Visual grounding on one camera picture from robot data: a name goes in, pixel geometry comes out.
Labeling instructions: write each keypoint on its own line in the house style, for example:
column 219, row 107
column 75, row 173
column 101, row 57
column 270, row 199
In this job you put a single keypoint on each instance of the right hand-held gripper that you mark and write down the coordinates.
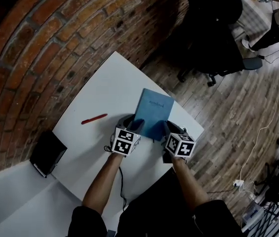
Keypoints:
column 180, row 146

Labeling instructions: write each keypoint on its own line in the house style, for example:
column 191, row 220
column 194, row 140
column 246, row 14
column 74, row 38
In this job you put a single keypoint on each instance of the blue notebook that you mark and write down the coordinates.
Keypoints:
column 154, row 107

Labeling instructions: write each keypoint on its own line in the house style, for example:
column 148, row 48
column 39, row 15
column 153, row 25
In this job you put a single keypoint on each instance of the white desk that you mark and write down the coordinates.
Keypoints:
column 99, row 83

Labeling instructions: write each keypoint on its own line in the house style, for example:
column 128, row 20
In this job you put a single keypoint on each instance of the light patterned table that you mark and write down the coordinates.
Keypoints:
column 252, row 16

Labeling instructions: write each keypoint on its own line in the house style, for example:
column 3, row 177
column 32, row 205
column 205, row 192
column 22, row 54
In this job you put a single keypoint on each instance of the person's right forearm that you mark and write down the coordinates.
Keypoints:
column 188, row 181

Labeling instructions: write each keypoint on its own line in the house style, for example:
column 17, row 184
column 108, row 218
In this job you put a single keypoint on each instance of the person's left forearm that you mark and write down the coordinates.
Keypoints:
column 104, row 181

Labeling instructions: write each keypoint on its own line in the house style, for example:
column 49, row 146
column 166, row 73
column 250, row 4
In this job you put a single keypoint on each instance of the white power strip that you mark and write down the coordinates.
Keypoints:
column 238, row 183

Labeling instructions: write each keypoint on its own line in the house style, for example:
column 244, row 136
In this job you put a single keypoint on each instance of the person's black clothing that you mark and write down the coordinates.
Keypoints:
column 159, row 216

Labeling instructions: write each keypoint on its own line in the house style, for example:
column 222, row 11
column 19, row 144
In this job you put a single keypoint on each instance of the black office chair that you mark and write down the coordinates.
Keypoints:
column 211, row 33

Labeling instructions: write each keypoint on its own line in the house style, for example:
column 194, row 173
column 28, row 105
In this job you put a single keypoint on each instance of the black storage box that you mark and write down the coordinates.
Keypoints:
column 47, row 153

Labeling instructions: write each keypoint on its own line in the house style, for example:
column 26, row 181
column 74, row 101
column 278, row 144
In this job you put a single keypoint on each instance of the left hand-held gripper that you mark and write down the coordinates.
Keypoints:
column 123, row 142

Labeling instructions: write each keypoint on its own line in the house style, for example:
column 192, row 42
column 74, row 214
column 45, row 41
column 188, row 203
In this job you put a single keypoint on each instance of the red pen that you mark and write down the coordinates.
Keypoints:
column 94, row 118

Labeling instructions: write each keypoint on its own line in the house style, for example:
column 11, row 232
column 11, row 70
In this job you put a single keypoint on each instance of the black tripod stand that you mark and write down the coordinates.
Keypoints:
column 277, row 194

